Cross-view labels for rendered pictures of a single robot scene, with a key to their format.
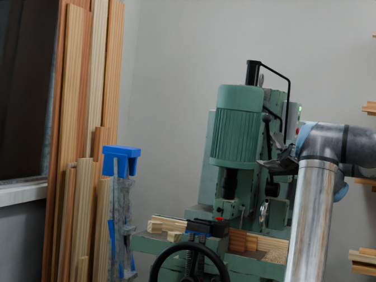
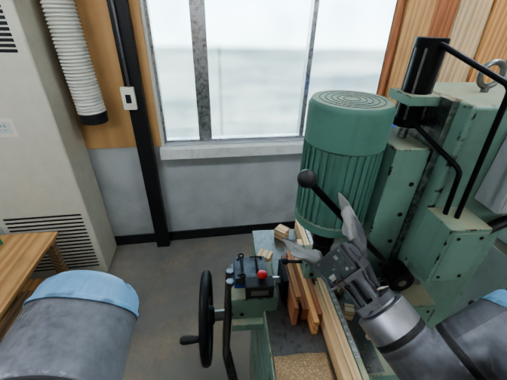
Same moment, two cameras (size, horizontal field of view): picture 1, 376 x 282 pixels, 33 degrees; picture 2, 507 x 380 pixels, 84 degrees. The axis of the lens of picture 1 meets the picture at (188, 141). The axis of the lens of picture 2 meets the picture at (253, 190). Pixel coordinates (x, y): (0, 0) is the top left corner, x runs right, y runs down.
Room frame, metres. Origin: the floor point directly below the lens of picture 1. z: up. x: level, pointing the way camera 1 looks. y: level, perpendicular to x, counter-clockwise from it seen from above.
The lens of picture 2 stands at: (2.01, -0.63, 1.65)
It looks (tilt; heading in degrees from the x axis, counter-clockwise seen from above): 32 degrees down; 64
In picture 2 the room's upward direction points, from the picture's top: 2 degrees clockwise
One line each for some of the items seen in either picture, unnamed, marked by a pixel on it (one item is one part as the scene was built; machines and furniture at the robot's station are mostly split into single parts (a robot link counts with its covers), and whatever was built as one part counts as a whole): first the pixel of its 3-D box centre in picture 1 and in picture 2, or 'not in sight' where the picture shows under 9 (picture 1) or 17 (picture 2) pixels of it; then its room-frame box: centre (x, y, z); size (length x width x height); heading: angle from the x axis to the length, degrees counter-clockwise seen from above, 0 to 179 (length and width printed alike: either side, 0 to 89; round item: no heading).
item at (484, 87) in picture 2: (261, 80); (490, 75); (2.72, -0.28, 1.55); 0.06 x 0.02 x 0.07; 160
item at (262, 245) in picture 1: (241, 241); (320, 307); (2.43, -0.25, 0.92); 0.55 x 0.02 x 0.04; 70
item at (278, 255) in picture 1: (278, 253); (305, 369); (2.29, -0.37, 0.92); 0.14 x 0.09 x 0.04; 160
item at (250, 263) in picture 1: (210, 254); (278, 296); (2.35, -0.13, 0.87); 0.61 x 0.30 x 0.06; 70
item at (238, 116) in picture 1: (236, 127); (338, 165); (2.45, -0.18, 1.35); 0.18 x 0.18 x 0.31
